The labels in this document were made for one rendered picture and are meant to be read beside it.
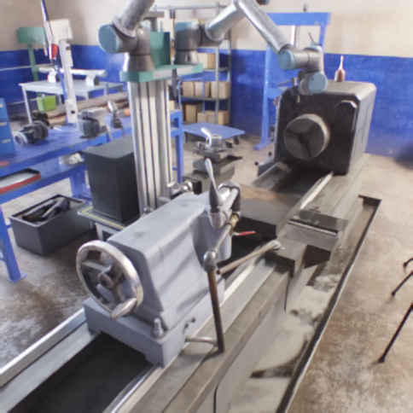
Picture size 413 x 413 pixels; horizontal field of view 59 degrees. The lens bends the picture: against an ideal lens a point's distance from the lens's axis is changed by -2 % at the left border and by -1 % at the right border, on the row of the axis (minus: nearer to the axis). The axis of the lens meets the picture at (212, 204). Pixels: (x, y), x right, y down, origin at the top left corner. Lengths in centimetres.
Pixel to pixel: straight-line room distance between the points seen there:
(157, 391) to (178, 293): 26
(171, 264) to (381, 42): 492
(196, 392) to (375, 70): 508
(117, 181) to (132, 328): 179
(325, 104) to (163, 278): 165
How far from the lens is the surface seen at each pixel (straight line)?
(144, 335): 107
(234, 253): 174
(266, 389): 162
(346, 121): 232
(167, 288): 106
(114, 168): 272
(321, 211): 185
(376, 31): 564
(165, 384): 109
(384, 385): 231
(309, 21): 531
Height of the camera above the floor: 169
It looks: 26 degrees down
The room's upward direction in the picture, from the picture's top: straight up
